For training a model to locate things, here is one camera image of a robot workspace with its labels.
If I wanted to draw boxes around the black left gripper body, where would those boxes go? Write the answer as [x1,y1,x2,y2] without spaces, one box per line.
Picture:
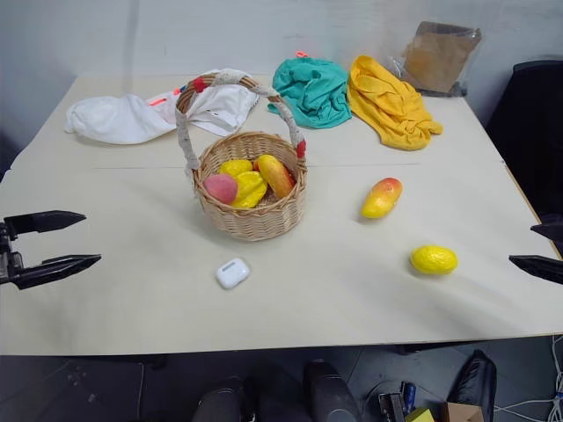
[0,222,24,285]

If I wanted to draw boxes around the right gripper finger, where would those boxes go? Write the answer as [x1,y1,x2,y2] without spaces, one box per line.
[508,254,563,285]
[530,222,563,244]

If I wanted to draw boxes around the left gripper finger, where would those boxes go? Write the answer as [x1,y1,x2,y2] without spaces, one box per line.
[14,253,103,291]
[3,210,87,235]

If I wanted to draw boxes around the small yellow ridged fruit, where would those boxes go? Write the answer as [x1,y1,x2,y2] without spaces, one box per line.
[218,158,254,178]

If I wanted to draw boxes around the large yellow ridged fruit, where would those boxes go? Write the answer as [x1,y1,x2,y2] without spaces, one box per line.
[229,170,269,210]

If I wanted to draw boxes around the black chair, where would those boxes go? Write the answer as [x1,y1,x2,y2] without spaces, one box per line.
[485,59,563,222]

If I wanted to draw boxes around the yellow lemon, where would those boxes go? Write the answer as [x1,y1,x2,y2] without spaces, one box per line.
[409,244,459,277]

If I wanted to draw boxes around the white cloth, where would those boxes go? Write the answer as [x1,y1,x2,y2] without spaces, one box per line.
[63,69,260,147]

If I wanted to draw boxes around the black bag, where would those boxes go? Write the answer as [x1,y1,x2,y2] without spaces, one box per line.
[445,348,499,422]

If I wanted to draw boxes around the cardboard box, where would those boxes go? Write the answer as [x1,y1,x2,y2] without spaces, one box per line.
[445,401,486,422]

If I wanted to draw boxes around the plump yellow red mango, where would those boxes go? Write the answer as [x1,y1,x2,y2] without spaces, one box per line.
[361,177,404,220]

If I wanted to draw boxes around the pink peach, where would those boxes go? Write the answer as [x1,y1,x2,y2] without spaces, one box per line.
[202,172,239,206]

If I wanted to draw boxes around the white earbuds case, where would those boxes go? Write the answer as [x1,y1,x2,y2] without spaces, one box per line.
[215,257,252,291]

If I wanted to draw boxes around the yellow box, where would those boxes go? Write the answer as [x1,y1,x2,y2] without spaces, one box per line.
[404,406,437,422]

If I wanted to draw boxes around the metal tool with blue part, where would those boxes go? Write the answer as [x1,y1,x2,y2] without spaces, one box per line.
[377,380,417,422]

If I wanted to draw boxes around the yellow cloth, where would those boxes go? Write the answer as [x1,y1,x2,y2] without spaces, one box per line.
[346,54,444,152]

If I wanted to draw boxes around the brown paper bag in plastic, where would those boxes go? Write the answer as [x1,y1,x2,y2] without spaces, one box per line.
[391,20,483,96]

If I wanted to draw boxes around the dark rounded shape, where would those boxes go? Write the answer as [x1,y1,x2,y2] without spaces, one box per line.
[194,375,248,422]
[303,359,362,422]

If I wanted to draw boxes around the long yellow red mango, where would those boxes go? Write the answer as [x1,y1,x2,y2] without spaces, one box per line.
[256,154,296,200]

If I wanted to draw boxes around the teal cloth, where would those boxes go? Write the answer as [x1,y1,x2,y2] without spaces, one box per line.
[271,56,354,130]

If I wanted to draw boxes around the white cables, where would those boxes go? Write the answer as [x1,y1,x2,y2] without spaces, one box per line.
[491,333,563,422]

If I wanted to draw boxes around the wicker basket with handle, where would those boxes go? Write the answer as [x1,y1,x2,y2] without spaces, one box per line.
[175,69,310,243]

